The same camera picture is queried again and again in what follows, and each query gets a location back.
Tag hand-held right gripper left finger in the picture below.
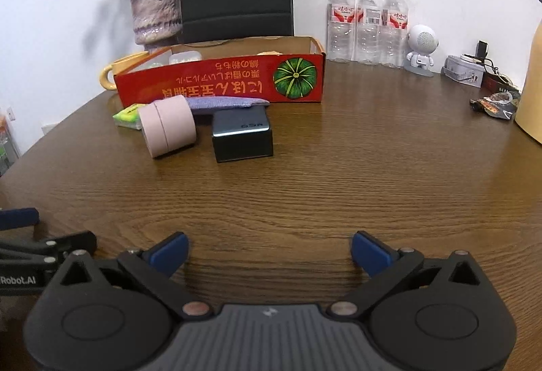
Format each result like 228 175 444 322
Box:
59 231 190 322

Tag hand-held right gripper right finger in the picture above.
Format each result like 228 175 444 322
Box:
328 230 483 320

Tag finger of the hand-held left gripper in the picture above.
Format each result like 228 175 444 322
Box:
0 230 98 267
0 207 40 231

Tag red printed cardboard box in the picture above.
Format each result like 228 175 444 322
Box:
113 36 328 108

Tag pink cylinder case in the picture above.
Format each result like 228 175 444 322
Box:
138 95 198 159

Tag dark grey metal box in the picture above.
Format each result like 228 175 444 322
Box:
211 107 274 164

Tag yellow green packet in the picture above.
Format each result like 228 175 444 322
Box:
112 103 147 130

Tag purple felt pouch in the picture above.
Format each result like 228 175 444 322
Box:
186 97 271 118

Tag yellow mug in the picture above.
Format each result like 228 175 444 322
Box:
99 51 150 91

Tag crumpled snack wrapper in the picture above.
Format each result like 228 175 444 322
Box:
470 90 521 121

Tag dark red box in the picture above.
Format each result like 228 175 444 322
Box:
483 72 521 96

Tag clear water bottle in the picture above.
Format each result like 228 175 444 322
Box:
382 0 410 68
328 0 357 63
356 0 384 65

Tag white robot speaker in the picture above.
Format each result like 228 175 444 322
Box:
403 24 439 78

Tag black cable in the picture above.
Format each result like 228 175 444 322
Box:
461 53 511 81

